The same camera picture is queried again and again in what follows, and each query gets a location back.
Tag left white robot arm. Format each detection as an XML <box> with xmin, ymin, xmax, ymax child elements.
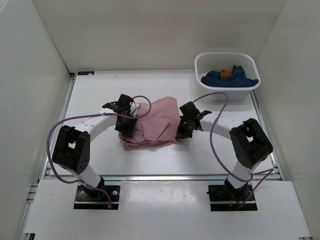
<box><xmin>47</xmin><ymin>98</ymin><xmax>141</xmax><ymax>200</ymax></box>

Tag white plastic basket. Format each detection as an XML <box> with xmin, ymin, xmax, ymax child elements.
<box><xmin>194</xmin><ymin>51</ymin><xmax>261</xmax><ymax>102</ymax></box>

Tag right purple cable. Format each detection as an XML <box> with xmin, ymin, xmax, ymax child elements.
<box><xmin>192</xmin><ymin>92</ymin><xmax>275</xmax><ymax>208</ymax></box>

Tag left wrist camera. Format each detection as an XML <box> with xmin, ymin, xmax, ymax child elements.
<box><xmin>117</xmin><ymin>94</ymin><xmax>140</xmax><ymax>117</ymax></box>

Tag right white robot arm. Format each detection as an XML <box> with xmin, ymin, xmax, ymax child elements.
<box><xmin>175</xmin><ymin>109</ymin><xmax>274</xmax><ymax>200</ymax></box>

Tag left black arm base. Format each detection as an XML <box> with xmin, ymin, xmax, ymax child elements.
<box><xmin>73</xmin><ymin>184</ymin><xmax>121</xmax><ymax>210</ymax></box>

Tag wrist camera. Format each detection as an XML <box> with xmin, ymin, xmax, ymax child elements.
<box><xmin>117</xmin><ymin>94</ymin><xmax>140</xmax><ymax>117</ymax></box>
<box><xmin>179</xmin><ymin>101</ymin><xmax>200</xmax><ymax>120</ymax></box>

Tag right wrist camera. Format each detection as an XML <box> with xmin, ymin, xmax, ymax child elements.
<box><xmin>179</xmin><ymin>101</ymin><xmax>200</xmax><ymax>120</ymax></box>

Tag dark blue jeans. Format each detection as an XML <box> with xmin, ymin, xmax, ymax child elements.
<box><xmin>200</xmin><ymin>65</ymin><xmax>259</xmax><ymax>88</ymax></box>

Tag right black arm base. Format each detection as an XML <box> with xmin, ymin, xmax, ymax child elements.
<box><xmin>206</xmin><ymin>183</ymin><xmax>258</xmax><ymax>212</ymax></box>

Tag pink trousers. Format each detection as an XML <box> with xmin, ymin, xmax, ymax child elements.
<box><xmin>118</xmin><ymin>96</ymin><xmax>180</xmax><ymax>151</ymax></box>

